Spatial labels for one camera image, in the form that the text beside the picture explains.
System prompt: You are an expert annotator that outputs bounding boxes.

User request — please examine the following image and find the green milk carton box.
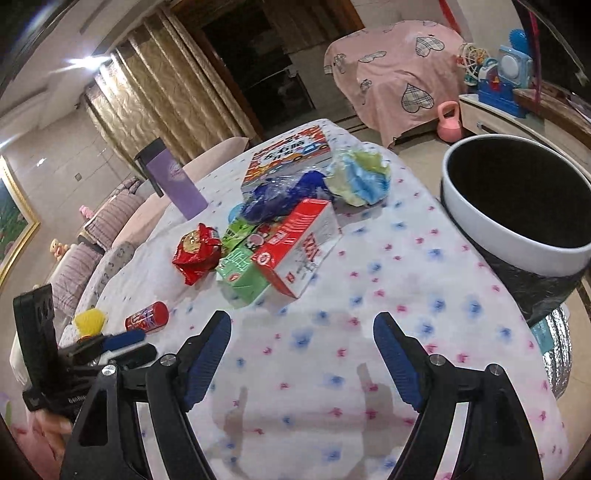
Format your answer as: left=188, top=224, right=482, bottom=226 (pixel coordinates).
left=216, top=245, right=269, bottom=304

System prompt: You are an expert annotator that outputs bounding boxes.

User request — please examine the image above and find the red milk carton box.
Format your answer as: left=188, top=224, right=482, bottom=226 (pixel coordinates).
left=252, top=198, right=342, bottom=298

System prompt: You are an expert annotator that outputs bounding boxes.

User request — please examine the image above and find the white rimmed trash bin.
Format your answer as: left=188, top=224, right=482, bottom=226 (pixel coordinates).
left=440, top=134, right=590, bottom=325

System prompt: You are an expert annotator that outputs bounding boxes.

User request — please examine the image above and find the person's left hand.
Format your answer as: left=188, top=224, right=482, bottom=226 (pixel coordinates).
left=32, top=409, right=73, bottom=461

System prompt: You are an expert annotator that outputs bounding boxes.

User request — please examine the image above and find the yellow foam net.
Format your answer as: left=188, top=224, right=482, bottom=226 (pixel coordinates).
left=72, top=308, right=105, bottom=338

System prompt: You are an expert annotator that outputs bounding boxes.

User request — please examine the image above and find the red small can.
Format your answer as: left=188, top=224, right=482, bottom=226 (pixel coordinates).
left=124, top=301, right=169, bottom=333

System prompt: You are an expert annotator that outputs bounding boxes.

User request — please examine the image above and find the red snack wrapper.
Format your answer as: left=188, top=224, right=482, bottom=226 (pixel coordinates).
left=172, top=223, right=222, bottom=286

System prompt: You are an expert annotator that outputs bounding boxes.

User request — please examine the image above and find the striped pink cushion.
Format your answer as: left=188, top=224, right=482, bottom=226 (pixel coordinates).
left=83, top=191, right=144, bottom=250

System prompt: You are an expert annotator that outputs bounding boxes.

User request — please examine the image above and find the pink sofa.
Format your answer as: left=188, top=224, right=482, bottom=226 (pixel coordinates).
left=48, top=137, right=249, bottom=346

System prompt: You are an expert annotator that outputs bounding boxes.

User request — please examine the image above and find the silver foil mat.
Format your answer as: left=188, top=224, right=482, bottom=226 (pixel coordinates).
left=531, top=303, right=573, bottom=399

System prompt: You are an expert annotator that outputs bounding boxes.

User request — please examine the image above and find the gold framed painting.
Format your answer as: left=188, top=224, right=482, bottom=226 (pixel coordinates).
left=0, top=156, right=40, bottom=286

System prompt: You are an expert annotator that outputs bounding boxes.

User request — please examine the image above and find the green snack packet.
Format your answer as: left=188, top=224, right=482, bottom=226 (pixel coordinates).
left=221, top=218, right=281, bottom=256

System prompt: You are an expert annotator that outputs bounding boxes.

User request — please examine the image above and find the purple water bottle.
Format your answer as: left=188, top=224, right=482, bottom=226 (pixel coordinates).
left=134, top=138, right=208, bottom=220

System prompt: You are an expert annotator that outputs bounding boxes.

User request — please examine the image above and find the white dotted tablecloth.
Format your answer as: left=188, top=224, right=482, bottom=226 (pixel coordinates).
left=59, top=118, right=571, bottom=480

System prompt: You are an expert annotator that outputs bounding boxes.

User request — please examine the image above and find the blue plastic bag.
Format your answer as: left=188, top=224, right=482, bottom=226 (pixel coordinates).
left=239, top=170, right=335, bottom=224

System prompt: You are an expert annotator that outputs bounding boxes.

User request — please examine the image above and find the colourful picture book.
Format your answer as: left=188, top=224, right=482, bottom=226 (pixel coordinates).
left=240, top=123, right=332, bottom=197

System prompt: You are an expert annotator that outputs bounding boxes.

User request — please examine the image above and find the gold patterned curtain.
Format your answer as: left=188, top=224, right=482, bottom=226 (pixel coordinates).
left=80, top=6, right=257, bottom=169

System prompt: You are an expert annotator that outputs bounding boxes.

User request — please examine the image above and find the green blue crumpled bag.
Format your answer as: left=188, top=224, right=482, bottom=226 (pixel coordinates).
left=324, top=149, right=391, bottom=208

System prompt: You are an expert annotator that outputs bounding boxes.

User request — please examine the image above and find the pink kettlebell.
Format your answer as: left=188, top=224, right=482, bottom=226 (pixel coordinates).
left=437, top=101, right=463, bottom=144

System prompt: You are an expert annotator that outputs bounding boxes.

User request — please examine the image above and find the beige TV cabinet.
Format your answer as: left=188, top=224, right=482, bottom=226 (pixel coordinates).
left=459, top=94, right=590, bottom=179

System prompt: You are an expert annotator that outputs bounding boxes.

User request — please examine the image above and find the blue toy machine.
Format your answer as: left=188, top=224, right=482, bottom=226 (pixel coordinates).
left=478, top=29, right=533, bottom=118

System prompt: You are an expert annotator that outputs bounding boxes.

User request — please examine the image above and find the pink heart cover furniture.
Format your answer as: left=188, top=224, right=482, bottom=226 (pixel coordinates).
left=324, top=20, right=466, bottom=147

